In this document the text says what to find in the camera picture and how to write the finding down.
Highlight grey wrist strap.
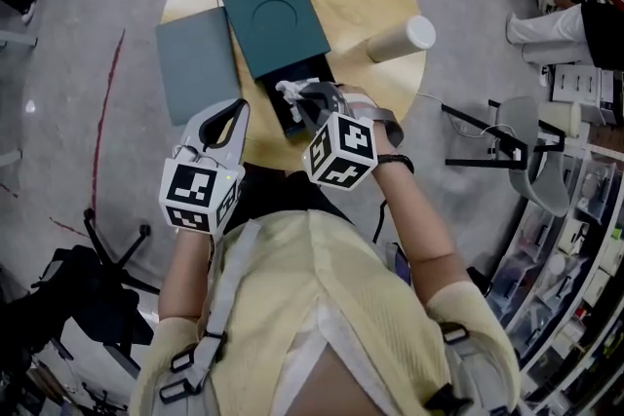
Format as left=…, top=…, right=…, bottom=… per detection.
left=358, top=104, right=405, bottom=148

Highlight person's yellow knitted top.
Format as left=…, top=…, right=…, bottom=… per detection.
left=129, top=208, right=521, bottom=416

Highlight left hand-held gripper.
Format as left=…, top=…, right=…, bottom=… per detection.
left=158, top=97, right=252, bottom=236

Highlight person's black trousers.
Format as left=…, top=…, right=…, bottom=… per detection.
left=228, top=163, right=357, bottom=230

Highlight black bracelet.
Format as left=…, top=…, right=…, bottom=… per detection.
left=376, top=152, right=415, bottom=175

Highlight white cylindrical container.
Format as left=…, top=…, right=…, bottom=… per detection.
left=366, top=14, right=438, bottom=64

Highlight grey rectangular mat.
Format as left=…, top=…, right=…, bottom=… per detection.
left=154, top=6, right=244, bottom=127

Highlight person's left forearm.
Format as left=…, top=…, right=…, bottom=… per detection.
left=156, top=228, right=218, bottom=322

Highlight white shelf with clear bins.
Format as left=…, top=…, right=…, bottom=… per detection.
left=467, top=140, right=624, bottom=416

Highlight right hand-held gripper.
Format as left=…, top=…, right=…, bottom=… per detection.
left=296, top=81, right=380, bottom=195

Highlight dark green drawer box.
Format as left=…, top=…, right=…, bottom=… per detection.
left=211, top=0, right=338, bottom=142

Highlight person's right forearm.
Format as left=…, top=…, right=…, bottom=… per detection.
left=372, top=126, right=462, bottom=303

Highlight grey strap harness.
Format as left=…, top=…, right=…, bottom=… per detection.
left=158, top=218, right=488, bottom=416

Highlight black office chair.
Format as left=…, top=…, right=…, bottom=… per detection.
left=28, top=208, right=163, bottom=357

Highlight white floor cable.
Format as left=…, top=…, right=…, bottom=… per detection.
left=416, top=91, right=518, bottom=147

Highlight grey chair with black legs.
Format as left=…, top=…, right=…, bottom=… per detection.
left=441, top=95, right=572, bottom=219

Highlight person's right hand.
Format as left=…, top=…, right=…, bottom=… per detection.
left=339, top=85, right=377, bottom=119

